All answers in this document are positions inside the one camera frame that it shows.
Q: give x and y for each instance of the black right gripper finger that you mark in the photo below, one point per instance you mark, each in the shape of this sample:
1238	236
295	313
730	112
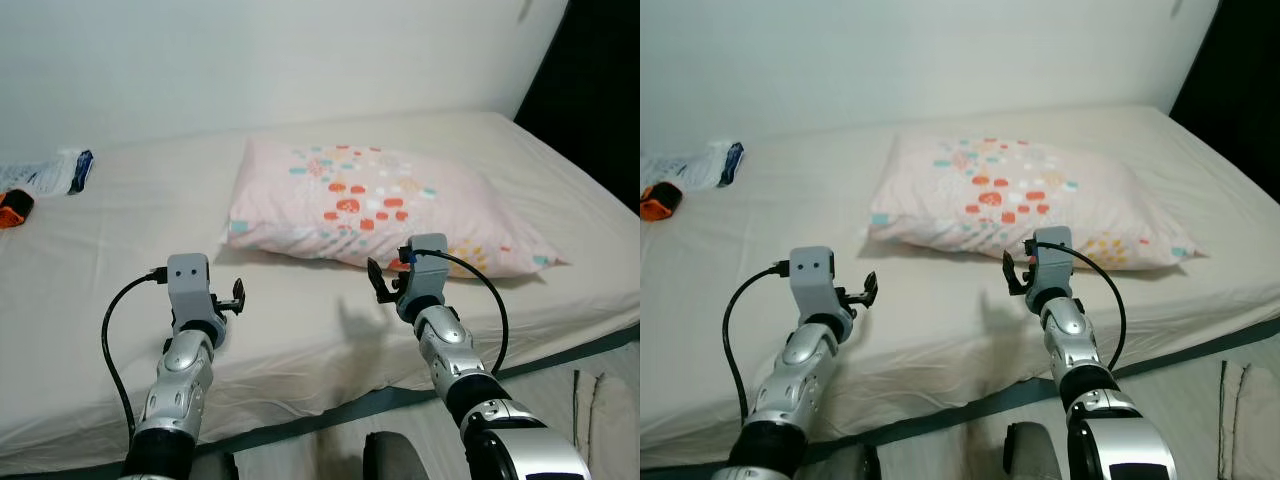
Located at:
1012	272
377	280

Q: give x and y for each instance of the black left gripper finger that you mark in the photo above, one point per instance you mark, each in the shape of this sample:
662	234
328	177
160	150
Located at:
870	288
238	293

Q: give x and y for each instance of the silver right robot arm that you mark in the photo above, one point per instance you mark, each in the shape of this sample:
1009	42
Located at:
445	345
1068	330

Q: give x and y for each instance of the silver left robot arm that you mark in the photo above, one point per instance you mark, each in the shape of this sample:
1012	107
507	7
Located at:
180	385
800	375

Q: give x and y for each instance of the pink patterned pillow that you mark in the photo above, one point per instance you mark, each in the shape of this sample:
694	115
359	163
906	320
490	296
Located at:
940	195
300	200

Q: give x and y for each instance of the bed with cream sheet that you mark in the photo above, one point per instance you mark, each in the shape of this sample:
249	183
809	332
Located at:
300	330
950	320

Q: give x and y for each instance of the grey robot left leg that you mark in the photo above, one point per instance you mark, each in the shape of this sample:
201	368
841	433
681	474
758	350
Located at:
840	465
212	468

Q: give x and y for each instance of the grey robot leg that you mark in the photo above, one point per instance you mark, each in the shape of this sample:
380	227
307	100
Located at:
840	465
1030	455
212	468
395	460

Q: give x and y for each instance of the grey robot right leg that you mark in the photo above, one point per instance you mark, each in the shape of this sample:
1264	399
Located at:
1030	455
395	460

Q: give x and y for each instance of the orange and black device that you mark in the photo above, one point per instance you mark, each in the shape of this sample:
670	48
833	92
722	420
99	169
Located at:
12	210
660	203

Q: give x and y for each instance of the beige folded mat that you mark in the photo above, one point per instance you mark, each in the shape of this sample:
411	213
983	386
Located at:
605	430
1250	425

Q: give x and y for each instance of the black wardrobe panel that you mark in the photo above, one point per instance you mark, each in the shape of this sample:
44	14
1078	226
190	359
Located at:
600	80
1240	80

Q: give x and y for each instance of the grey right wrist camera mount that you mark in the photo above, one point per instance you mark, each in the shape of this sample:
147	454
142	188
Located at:
1052	255
425	265

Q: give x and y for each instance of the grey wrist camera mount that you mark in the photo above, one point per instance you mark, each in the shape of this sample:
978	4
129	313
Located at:
1052	255
812	275
425	265
188	280

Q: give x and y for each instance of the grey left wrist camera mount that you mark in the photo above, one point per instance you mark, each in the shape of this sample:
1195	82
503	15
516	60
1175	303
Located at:
812	275
188	280

